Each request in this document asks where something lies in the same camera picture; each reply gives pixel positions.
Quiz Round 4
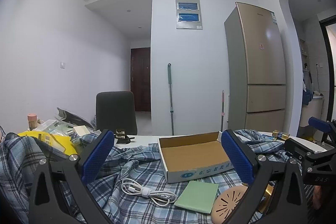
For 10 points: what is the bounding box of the beige round perforated pad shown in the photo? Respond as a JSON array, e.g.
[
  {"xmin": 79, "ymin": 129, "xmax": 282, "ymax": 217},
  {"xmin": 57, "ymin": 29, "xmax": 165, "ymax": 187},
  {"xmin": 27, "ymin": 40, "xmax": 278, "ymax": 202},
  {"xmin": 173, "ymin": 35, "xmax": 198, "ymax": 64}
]
[{"xmin": 211, "ymin": 185, "xmax": 248, "ymax": 224}]

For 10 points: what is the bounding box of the green notebook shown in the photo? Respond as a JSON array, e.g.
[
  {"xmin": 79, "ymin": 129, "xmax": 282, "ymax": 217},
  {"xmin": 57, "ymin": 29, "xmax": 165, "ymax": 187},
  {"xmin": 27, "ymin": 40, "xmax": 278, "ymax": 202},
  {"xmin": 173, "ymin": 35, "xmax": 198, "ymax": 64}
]
[{"xmin": 174, "ymin": 181, "xmax": 219, "ymax": 214}]

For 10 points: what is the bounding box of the shallow cardboard box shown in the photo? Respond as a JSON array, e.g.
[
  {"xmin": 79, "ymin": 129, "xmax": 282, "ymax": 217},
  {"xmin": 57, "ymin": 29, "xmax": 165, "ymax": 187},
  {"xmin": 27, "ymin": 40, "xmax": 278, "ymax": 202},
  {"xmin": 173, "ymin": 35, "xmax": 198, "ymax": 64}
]
[{"xmin": 158, "ymin": 131, "xmax": 233, "ymax": 184}]

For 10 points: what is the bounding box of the white cable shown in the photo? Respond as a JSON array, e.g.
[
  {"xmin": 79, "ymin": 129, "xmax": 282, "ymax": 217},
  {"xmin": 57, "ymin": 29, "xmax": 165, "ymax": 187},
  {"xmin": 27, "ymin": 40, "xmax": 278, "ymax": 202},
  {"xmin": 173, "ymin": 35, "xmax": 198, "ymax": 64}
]
[{"xmin": 121, "ymin": 177, "xmax": 178, "ymax": 207}]

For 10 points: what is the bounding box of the gold blue long box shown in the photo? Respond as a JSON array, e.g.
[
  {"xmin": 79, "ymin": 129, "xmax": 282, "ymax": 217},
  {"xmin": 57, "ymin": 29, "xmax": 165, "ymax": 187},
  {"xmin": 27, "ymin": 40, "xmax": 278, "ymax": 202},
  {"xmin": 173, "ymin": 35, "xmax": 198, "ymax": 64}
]
[{"xmin": 257, "ymin": 181, "xmax": 275, "ymax": 214}]

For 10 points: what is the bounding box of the right hand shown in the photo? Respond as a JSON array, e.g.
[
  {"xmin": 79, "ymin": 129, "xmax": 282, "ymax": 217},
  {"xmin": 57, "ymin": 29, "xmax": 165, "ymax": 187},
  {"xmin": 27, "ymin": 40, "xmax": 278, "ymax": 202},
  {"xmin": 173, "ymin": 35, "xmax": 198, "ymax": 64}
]
[{"xmin": 312, "ymin": 185, "xmax": 322, "ymax": 210}]

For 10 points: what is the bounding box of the gold cigarette pack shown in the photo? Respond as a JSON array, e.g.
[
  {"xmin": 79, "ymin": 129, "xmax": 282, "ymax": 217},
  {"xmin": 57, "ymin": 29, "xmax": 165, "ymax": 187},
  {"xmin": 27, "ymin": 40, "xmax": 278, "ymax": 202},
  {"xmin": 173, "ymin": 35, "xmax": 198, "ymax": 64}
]
[{"xmin": 272, "ymin": 130, "xmax": 289, "ymax": 141}]

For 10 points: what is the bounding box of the yellow plastic bag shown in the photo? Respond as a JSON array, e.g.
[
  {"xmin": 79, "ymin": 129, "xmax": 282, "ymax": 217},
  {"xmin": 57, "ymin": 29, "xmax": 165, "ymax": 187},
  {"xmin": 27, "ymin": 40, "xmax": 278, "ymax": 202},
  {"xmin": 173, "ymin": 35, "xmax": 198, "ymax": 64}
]
[{"xmin": 18, "ymin": 131, "xmax": 77, "ymax": 156}]

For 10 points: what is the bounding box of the gold refrigerator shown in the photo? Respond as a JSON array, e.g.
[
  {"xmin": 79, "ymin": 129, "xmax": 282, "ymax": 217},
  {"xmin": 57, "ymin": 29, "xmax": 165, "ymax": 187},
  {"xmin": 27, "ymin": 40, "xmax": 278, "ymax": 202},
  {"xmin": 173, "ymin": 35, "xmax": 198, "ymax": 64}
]
[{"xmin": 224, "ymin": 2, "xmax": 286, "ymax": 132}]

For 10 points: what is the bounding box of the small cream box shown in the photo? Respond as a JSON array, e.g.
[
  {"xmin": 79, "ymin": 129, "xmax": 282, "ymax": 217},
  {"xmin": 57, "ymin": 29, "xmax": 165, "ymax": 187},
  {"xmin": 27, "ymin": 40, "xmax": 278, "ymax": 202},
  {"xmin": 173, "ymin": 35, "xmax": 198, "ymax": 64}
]
[{"xmin": 73, "ymin": 126, "xmax": 90, "ymax": 136}]

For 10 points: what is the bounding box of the pink capped bottle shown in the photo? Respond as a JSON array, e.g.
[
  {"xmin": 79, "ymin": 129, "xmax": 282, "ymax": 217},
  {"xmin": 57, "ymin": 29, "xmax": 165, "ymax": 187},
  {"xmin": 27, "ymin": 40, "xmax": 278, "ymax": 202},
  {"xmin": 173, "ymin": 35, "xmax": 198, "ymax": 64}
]
[{"xmin": 27, "ymin": 113, "xmax": 39, "ymax": 131}]

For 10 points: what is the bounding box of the black grey bag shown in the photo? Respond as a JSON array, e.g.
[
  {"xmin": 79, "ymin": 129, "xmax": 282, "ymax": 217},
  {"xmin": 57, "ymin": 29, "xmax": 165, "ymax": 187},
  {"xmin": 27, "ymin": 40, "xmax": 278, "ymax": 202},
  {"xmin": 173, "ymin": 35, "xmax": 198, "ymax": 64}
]
[{"xmin": 55, "ymin": 107, "xmax": 94, "ymax": 129}]

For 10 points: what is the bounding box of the small black stand ornament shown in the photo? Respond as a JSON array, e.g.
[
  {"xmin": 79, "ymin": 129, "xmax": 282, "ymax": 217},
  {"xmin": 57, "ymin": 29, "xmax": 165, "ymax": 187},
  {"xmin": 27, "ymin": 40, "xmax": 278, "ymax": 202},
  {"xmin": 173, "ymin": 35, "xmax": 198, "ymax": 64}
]
[{"xmin": 114, "ymin": 130, "xmax": 130, "ymax": 144}]

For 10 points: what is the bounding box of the black chair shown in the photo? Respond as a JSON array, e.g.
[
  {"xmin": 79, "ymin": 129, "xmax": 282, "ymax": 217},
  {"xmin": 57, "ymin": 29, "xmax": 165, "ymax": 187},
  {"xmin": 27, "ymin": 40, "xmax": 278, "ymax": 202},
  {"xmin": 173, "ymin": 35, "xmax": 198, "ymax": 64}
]
[{"xmin": 96, "ymin": 91, "xmax": 138, "ymax": 135}]

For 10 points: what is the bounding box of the dark brown door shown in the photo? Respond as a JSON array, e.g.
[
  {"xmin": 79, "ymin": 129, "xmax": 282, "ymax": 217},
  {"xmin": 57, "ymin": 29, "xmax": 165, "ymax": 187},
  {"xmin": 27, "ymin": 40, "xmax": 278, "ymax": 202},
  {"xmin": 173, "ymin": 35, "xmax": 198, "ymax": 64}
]
[{"xmin": 130, "ymin": 47, "xmax": 151, "ymax": 112}]

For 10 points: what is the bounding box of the electrical panel box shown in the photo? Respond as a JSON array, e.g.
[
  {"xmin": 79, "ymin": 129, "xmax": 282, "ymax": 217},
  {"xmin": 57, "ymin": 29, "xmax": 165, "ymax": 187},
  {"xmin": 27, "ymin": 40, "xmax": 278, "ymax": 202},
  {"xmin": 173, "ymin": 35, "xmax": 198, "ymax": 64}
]
[{"xmin": 175, "ymin": 0, "xmax": 203, "ymax": 30}]

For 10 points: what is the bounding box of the green handled mop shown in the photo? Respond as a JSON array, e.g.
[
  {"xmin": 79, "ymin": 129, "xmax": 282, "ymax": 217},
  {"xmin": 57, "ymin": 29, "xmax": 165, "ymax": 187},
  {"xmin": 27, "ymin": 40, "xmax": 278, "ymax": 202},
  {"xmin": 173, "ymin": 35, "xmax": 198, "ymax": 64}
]
[{"xmin": 167, "ymin": 63, "xmax": 174, "ymax": 136}]

